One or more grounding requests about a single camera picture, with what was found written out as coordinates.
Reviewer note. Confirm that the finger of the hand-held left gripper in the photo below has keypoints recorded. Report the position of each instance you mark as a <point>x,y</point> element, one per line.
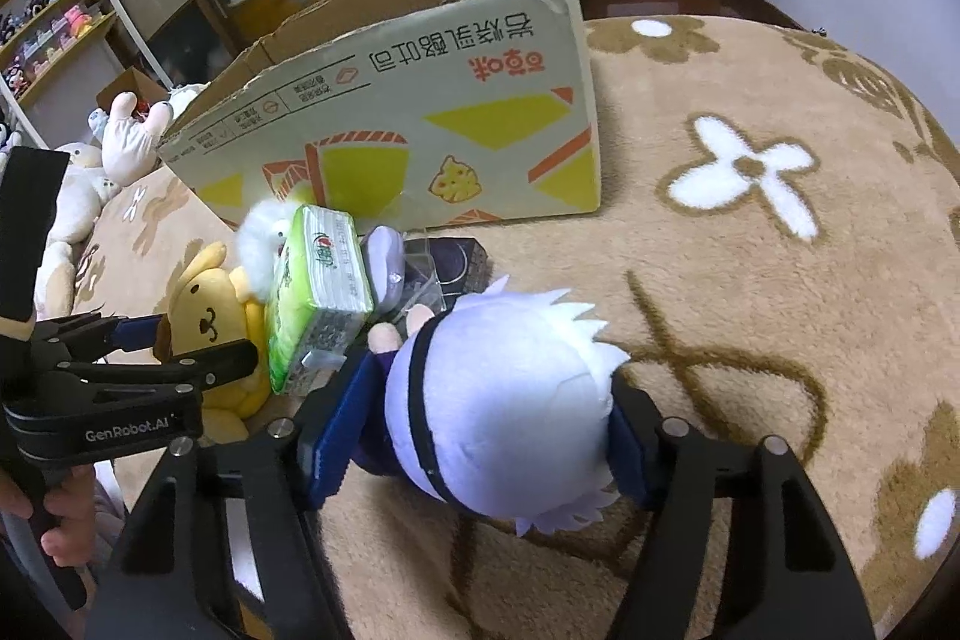
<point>217,364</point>
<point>142,331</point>

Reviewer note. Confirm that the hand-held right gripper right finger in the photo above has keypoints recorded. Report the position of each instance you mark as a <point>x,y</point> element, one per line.
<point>630,454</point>

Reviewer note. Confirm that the clear plastic box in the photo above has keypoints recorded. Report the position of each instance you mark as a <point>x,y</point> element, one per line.
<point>416,284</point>

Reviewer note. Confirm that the small brown cardboard box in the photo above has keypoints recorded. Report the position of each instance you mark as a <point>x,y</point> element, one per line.
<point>127,85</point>

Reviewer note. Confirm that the white-haired plush doll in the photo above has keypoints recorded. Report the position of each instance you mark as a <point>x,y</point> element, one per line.
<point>495,407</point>

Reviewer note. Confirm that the white fluffy plush toy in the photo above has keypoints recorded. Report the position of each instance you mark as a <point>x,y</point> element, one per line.
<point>259,242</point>

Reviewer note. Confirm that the person's left hand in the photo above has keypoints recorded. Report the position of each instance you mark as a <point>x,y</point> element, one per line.
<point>71,512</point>

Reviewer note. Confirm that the cream plush toy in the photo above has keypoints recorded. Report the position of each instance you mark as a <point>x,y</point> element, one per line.
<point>71,205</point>

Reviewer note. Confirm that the white plush with pink paws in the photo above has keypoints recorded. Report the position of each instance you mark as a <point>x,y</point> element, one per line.
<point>131,141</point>

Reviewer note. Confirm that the green tissue pack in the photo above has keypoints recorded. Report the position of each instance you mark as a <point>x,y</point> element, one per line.
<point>319,280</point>

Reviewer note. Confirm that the small purple plush toy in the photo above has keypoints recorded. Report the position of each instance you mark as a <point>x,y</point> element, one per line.
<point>384,261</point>

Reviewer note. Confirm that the dark square box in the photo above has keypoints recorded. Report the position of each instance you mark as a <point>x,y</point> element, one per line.
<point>461,265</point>

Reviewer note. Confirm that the wooden toy shelf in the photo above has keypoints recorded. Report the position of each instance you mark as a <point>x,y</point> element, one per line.
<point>52,29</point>

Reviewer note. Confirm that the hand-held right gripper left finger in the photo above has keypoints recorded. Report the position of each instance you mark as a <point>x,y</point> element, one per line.
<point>337,434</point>

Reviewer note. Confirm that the white metal rack pole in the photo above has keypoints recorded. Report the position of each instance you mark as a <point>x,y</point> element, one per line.
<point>120,3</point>

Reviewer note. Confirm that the yellow dog plush toy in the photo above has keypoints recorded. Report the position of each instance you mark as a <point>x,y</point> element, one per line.
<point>210,310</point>

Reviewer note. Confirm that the printed cardboard box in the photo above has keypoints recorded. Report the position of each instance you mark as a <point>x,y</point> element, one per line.
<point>420,108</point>

